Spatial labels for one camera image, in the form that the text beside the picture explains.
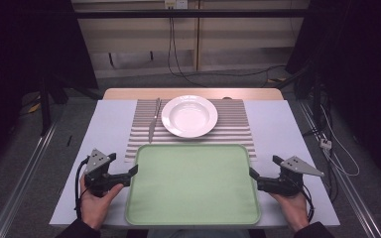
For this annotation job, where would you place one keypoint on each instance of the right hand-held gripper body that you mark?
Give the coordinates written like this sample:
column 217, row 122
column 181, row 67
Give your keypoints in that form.
column 291, row 180

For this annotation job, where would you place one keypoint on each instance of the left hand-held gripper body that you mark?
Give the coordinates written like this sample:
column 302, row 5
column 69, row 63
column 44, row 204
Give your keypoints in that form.
column 96, row 162

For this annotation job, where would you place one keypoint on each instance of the green tray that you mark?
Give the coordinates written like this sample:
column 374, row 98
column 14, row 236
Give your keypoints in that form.
column 191, row 185

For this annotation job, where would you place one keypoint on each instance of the person's right hand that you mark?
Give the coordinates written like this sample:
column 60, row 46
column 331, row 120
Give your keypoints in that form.
column 292, row 208

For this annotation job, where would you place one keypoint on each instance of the person's left hand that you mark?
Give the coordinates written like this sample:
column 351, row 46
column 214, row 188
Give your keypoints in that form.
column 96, row 208

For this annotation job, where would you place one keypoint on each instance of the small black floor object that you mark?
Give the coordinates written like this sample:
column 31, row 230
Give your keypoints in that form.
column 69, row 141

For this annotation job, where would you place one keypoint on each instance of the striped placemat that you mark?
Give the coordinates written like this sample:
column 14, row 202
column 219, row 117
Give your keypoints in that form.
column 234, row 132

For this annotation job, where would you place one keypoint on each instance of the silver table knife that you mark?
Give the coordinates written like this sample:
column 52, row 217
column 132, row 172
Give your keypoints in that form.
column 152, row 125

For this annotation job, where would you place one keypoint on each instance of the white power strip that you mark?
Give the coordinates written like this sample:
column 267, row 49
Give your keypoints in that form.
column 325, row 143

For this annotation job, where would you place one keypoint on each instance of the wooden table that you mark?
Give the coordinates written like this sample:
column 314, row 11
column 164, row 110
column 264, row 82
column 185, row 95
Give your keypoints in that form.
column 139, row 94

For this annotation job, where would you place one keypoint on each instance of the black metal stand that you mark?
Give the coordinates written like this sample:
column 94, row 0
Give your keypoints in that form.
column 45, row 105

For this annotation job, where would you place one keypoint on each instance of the white plate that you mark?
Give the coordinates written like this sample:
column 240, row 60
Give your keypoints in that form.
column 189, row 116

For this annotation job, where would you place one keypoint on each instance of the black curtain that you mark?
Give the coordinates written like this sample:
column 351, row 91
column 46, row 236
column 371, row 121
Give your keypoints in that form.
column 360, row 49
column 20, row 49

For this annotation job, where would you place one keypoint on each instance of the black horizontal bar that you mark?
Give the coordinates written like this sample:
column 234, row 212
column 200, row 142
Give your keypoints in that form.
column 191, row 13

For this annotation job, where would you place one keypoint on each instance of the metal floor rail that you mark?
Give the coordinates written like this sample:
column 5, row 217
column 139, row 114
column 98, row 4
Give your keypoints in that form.
column 23, row 178
column 347, row 185

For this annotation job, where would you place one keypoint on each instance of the white wall socket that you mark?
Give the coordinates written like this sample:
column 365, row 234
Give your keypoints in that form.
column 176, row 4

